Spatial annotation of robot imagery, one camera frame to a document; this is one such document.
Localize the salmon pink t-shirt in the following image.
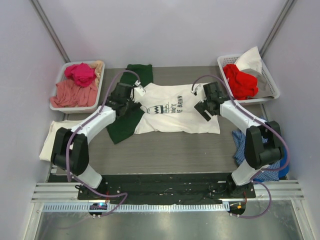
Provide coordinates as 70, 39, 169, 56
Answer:
49, 79, 98, 108

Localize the red t-shirt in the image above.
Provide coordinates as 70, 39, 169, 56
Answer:
223, 64, 259, 100

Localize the left grey plastic bin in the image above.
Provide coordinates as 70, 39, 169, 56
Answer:
48, 59, 106, 115

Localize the folded cream t-shirt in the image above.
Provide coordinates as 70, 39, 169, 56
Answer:
39, 120, 81, 162

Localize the white and green t-shirt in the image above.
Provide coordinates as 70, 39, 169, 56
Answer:
106, 64, 221, 144

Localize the beige garment in bin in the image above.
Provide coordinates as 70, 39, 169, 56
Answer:
89, 60, 104, 87

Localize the grey white garment in basket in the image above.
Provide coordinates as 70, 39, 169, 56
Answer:
235, 46, 274, 99

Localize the solid blue garment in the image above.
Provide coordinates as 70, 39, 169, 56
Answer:
278, 159, 290, 179

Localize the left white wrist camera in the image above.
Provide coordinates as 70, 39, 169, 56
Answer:
133, 80, 146, 97

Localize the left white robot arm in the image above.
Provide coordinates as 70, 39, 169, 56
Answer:
50, 80, 146, 200

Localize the magenta t-shirt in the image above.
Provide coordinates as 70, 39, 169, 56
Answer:
64, 63, 96, 87

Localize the right white perforated basket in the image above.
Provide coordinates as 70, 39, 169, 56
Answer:
217, 53, 280, 106

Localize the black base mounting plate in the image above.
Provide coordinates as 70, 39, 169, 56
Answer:
47, 173, 257, 205

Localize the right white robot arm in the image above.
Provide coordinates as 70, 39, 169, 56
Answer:
191, 82, 285, 198

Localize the slotted white cable duct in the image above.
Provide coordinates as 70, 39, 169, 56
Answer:
42, 202, 230, 213

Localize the blue plaid shirt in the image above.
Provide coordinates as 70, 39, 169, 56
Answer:
231, 129, 280, 182

